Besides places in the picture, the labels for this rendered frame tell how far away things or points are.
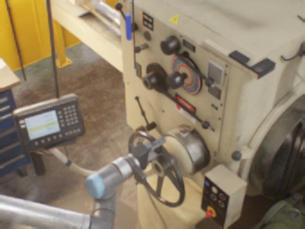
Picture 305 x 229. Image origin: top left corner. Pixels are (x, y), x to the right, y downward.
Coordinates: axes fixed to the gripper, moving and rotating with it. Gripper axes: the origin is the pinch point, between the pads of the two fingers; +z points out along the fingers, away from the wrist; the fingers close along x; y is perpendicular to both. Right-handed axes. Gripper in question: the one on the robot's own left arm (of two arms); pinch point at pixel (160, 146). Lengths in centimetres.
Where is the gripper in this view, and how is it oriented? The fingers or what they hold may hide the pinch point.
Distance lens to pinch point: 187.8
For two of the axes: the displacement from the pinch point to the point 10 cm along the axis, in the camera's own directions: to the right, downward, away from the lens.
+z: 7.7, -4.3, 4.7
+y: -6.3, -6.3, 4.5
